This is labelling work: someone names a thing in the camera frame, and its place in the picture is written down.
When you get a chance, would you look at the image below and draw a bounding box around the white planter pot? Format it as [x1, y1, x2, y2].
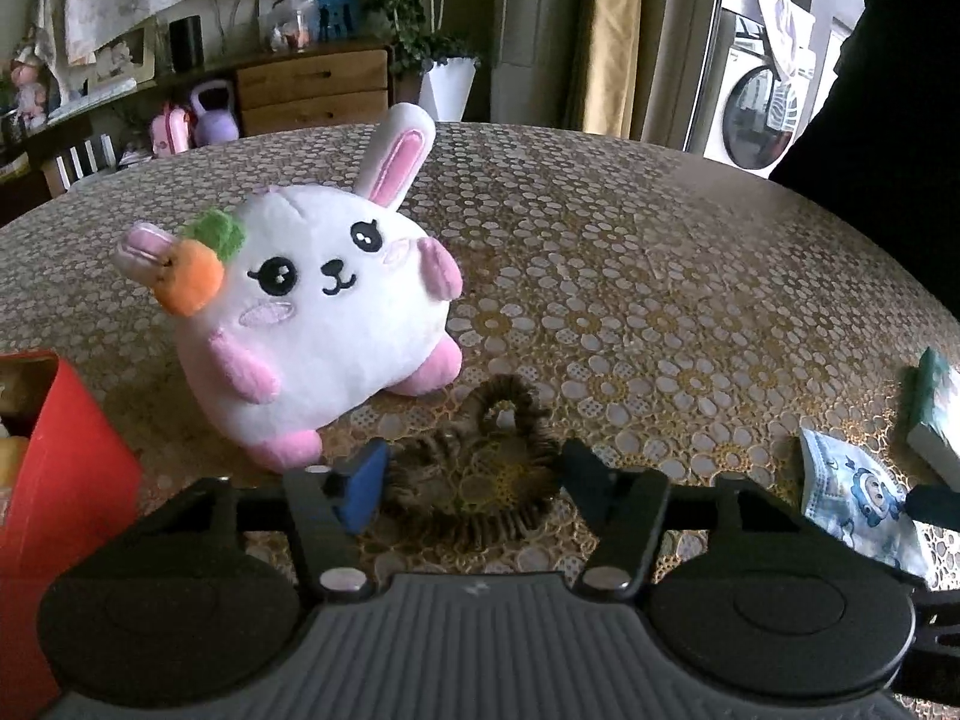
[417, 55, 479, 124]

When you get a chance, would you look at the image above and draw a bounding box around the small doll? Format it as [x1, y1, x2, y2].
[10, 43, 50, 130]

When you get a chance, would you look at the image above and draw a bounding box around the cartoon print tissue pack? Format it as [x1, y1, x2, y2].
[903, 346, 960, 493]

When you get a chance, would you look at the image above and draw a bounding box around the white bunny plush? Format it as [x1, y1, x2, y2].
[112, 102, 466, 470]

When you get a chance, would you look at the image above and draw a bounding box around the brown spiral hair tie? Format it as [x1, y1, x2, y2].
[379, 373, 562, 554]

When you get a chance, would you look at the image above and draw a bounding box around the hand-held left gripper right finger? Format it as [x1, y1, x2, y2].
[559, 438, 807, 595]

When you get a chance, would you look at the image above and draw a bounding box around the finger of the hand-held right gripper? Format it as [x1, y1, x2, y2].
[904, 483, 960, 523]

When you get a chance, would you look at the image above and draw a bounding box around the white picture frame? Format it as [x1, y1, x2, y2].
[85, 25, 156, 85]

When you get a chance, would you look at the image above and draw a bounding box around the white washing machine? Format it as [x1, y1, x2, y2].
[703, 0, 820, 170]

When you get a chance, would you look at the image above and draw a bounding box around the red box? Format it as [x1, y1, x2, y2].
[0, 349, 145, 720]

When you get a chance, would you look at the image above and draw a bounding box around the yellow curtain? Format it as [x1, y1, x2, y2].
[580, 0, 646, 140]

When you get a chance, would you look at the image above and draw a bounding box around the blue cartoon face mask pack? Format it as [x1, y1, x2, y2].
[798, 426, 932, 572]

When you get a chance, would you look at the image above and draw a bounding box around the blue toy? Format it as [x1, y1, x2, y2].
[310, 0, 358, 43]

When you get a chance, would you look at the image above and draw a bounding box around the pink toy backpack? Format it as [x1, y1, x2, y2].
[148, 103, 198, 159]

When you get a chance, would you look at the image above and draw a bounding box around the purple kettlebell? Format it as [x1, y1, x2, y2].
[187, 79, 242, 148]

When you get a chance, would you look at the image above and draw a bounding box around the black cylinder speaker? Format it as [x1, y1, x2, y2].
[168, 14, 206, 75]

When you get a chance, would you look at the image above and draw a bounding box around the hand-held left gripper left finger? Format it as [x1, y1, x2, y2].
[161, 438, 392, 605]

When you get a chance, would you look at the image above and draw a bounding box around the white chair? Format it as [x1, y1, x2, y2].
[42, 133, 118, 197]

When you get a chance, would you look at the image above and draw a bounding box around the clear bag of toys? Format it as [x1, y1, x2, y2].
[258, 0, 320, 55]

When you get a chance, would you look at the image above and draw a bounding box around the green leafy plant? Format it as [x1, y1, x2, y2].
[328, 0, 482, 80]

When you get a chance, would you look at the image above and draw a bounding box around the person in black clothing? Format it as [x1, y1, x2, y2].
[768, 0, 960, 295]

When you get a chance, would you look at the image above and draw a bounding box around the wooden drawer cabinet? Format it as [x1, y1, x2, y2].
[234, 45, 395, 137]

